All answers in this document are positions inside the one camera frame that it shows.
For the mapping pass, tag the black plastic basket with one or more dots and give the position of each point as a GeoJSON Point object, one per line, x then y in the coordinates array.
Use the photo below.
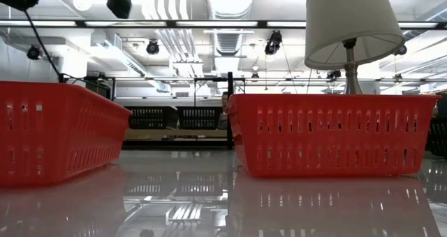
{"type": "Point", "coordinates": [152, 118]}
{"type": "Point", "coordinates": [199, 118]}
{"type": "Point", "coordinates": [438, 139]}

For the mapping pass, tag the red plastic basket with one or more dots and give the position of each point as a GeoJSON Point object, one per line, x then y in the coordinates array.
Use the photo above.
{"type": "Point", "coordinates": [52, 135]}
{"type": "Point", "coordinates": [331, 139]}

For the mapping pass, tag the black ceiling spotlight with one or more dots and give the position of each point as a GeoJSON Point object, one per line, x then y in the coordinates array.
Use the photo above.
{"type": "Point", "coordinates": [152, 47]}
{"type": "Point", "coordinates": [401, 50]}
{"type": "Point", "coordinates": [34, 52]}
{"type": "Point", "coordinates": [273, 43]}

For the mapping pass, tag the black overhead light bar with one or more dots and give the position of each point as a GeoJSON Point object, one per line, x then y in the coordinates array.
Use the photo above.
{"type": "Point", "coordinates": [262, 23]}

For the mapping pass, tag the person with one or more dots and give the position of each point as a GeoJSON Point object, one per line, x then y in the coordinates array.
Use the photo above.
{"type": "Point", "coordinates": [223, 120]}

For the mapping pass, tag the white shade silver table lamp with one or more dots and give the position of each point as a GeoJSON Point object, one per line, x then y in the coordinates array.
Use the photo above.
{"type": "Point", "coordinates": [349, 20]}

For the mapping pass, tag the silver ventilation duct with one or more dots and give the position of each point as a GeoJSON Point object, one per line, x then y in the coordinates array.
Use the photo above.
{"type": "Point", "coordinates": [228, 20]}

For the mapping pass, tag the black shelf upright post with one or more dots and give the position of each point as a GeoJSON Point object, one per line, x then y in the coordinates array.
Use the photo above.
{"type": "Point", "coordinates": [230, 83]}

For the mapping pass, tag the black aluminium table frame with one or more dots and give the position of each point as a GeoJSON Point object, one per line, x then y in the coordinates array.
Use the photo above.
{"type": "Point", "coordinates": [174, 144]}

